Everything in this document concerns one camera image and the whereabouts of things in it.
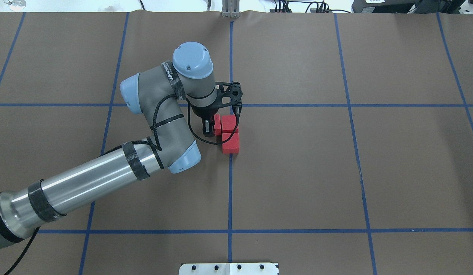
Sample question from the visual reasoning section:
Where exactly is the black box with label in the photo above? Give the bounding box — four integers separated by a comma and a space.
351, 0, 415, 14

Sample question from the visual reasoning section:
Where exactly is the white pedestal column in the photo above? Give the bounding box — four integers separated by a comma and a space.
178, 262, 280, 275

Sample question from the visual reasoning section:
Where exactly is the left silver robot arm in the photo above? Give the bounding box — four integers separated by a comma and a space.
0, 41, 217, 249

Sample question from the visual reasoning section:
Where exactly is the aluminium frame post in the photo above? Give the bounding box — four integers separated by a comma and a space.
221, 0, 241, 19

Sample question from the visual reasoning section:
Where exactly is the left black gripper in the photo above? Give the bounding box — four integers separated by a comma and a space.
192, 104, 218, 137

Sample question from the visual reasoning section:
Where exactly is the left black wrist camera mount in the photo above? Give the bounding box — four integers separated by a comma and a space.
213, 82, 243, 117

